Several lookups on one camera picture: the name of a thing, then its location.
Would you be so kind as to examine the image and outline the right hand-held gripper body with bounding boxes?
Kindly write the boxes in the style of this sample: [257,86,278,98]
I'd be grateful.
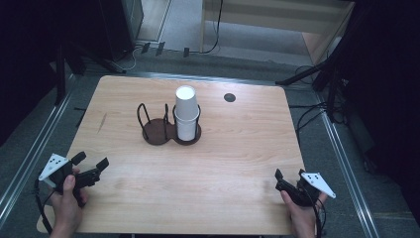
[274,171,337,208]

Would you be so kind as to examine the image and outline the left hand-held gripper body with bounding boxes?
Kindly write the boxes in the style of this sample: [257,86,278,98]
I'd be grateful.
[38,153,101,208]

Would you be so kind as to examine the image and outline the dark brown wire cup holder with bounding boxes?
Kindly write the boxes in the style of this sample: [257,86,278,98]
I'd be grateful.
[136,102,203,147]

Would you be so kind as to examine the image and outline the person's right hand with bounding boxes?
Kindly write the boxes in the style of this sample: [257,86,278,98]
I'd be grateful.
[279,189,329,238]

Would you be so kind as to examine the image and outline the person's left hand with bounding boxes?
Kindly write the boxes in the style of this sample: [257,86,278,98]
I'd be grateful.
[49,166,89,237]

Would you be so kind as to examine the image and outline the black metal stand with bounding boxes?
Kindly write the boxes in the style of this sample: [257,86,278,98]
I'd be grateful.
[274,6,374,124]
[52,39,128,107]

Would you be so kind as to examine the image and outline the black computer tower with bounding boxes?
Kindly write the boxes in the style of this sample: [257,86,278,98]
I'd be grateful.
[98,0,146,62]

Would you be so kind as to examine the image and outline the light wooden furniture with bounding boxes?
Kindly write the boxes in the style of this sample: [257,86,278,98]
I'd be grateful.
[199,0,357,66]

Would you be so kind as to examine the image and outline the metal floor rail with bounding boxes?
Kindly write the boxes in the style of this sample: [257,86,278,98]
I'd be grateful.
[127,70,319,88]
[0,73,77,230]
[312,89,381,238]

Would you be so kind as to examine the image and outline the right hand-held gripper cable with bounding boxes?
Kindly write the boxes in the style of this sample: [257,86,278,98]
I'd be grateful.
[308,189,329,238]

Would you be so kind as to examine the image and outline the hand-held gripper cable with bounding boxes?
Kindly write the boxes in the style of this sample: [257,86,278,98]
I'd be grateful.
[33,178,54,235]
[308,189,329,238]

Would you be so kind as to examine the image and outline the left hand-held gripper cable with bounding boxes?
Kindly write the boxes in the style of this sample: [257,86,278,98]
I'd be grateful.
[33,178,54,235]

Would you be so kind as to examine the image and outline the black floor cables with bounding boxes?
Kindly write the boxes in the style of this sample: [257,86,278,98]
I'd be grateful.
[287,64,351,142]

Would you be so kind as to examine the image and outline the white floor cable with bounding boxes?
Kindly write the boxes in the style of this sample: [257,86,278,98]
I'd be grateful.
[122,45,147,72]

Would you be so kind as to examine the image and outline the black hanging cable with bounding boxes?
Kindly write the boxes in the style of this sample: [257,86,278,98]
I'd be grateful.
[200,0,225,56]

